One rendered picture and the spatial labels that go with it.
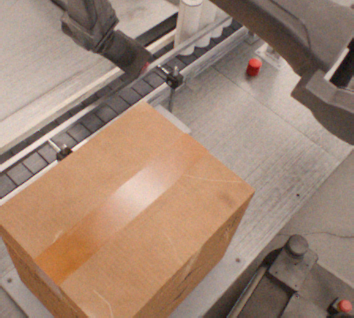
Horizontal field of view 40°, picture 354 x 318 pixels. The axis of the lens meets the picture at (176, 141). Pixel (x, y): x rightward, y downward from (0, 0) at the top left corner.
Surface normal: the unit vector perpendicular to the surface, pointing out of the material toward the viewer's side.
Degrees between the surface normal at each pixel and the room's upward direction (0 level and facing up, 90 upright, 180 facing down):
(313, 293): 0
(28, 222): 0
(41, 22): 0
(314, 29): 29
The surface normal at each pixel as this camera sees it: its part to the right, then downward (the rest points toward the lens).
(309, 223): 0.11, -0.58
